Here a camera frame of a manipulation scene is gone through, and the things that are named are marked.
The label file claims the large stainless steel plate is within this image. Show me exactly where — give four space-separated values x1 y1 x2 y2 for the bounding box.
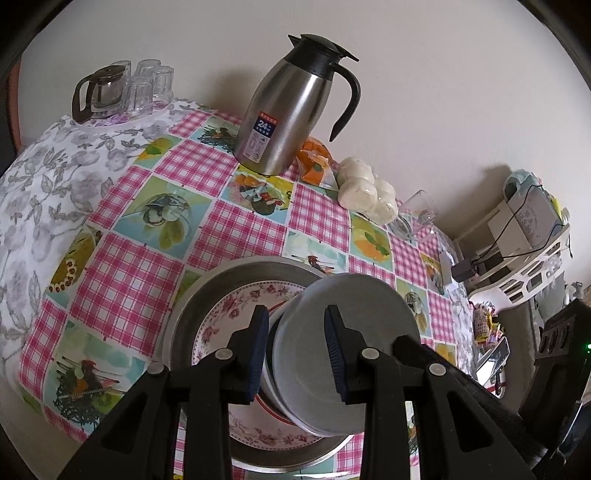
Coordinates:
160 256 363 477

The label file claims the floral rim round plate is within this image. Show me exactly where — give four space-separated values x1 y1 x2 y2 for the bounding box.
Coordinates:
191 280 320 451

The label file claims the small white bowl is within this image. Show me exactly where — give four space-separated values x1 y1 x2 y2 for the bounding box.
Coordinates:
270 273 420 437

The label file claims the strawberry pattern bowl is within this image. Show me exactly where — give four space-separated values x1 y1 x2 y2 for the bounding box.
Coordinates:
259 299 311 434

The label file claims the white square bowl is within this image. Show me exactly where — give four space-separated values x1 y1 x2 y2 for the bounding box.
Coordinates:
260 297 303 426

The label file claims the candy packet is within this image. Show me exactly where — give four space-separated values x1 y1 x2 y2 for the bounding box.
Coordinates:
473 302 498 346

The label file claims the white plastic basket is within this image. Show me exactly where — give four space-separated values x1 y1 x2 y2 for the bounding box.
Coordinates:
455 170 573 312

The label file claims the black power adapter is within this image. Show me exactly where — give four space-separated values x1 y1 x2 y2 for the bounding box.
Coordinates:
451 259 479 283

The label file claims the clear glass mug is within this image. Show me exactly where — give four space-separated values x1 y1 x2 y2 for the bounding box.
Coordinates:
388 190 438 245

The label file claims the pink checkered tablecloth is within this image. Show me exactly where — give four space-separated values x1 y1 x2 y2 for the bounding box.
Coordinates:
18 108 474 441

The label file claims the bag of steamed buns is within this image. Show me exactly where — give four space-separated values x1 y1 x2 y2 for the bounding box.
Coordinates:
337 157 399 225

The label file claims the grey floral towel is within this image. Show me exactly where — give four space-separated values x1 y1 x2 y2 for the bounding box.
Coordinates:
0 98 213 356

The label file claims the orange snack packet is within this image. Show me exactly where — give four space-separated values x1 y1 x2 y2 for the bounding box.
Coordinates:
297 137 339 191

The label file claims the clear drinking glass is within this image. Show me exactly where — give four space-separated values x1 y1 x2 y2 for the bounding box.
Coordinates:
152 66 174 109
124 59 161 117

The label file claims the stainless steel thermos jug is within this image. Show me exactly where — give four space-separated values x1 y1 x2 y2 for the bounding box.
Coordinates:
233 34 361 176

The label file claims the glass teapot black handle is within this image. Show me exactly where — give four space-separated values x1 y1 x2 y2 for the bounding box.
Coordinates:
71 65 126 123

